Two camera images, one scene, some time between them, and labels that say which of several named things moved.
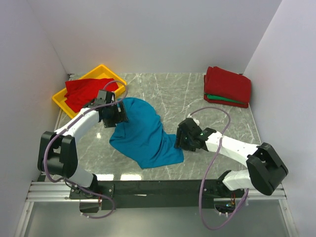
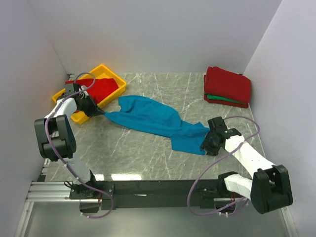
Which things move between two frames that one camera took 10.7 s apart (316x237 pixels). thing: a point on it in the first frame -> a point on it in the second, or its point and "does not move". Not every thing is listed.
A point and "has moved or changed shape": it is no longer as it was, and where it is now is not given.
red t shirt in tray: x=80 y=94 does not move
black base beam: x=155 y=194 does not move
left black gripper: x=121 y=116 -> x=95 y=110
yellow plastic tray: x=100 y=72 does not move
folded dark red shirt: x=218 y=81 does not move
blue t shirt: x=142 y=139 has moved or changed shape
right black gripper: x=179 y=134 -> x=211 y=151
